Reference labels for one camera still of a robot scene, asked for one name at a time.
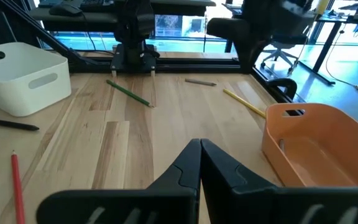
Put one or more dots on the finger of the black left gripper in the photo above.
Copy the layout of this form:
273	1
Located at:
243	57
251	57

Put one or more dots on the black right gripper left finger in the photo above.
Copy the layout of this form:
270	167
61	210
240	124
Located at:
154	205

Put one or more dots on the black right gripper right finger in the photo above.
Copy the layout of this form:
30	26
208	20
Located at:
259	205

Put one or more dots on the yellow pencil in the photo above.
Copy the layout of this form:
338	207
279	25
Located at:
244	102

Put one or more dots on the grey crayon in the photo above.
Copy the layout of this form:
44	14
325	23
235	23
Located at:
200	82

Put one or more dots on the green pencil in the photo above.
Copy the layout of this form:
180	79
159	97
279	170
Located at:
129	93

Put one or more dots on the red pencil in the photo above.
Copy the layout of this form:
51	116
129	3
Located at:
17	186

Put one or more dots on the black pen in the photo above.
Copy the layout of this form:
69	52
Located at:
8	123

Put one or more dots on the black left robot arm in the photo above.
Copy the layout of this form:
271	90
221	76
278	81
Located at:
134	28

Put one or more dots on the office chair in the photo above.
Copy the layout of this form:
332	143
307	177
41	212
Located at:
291	38

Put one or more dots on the black table clamp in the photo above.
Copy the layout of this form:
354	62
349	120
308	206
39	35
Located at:
286	85

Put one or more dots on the orange plastic bin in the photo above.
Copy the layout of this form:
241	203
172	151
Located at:
275	146

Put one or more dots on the black background desk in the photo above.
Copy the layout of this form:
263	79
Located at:
328	49

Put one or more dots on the white plastic bin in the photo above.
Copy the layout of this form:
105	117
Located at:
26	93

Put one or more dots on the grey desk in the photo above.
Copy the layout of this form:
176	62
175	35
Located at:
73	20

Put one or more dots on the black aluminium table frame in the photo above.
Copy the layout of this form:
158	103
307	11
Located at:
197	65

